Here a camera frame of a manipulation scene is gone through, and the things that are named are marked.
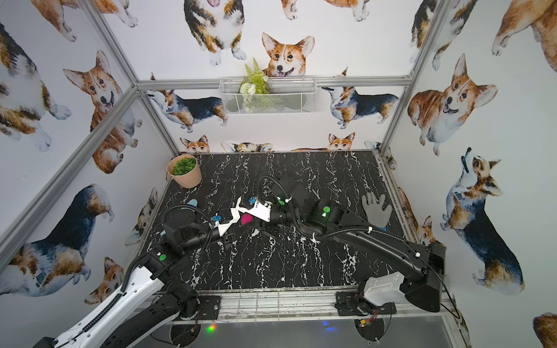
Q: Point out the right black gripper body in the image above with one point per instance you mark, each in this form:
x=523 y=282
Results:
x=280 y=219

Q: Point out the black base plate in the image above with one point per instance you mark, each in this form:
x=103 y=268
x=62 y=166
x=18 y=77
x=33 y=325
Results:
x=201 y=308
x=352 y=304

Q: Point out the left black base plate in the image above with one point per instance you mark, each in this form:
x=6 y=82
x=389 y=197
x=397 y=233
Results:
x=201 y=308

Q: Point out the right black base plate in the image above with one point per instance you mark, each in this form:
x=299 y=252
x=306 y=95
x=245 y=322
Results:
x=352 y=304

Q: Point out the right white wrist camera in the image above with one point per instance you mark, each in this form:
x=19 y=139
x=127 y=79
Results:
x=255 y=208

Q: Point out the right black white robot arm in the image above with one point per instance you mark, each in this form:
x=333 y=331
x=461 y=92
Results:
x=418 y=269

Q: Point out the green fern plant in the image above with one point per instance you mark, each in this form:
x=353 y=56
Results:
x=256 y=81

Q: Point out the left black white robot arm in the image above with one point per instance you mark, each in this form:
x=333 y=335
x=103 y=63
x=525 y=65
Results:
x=150 y=294

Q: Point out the grey rubber glove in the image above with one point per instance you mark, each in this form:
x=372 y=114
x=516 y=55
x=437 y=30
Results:
x=377 y=212

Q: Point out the beige pot with green plant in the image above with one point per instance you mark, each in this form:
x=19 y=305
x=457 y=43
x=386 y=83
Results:
x=185 y=170

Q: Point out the white wire wall basket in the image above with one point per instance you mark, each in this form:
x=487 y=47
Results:
x=276 y=96

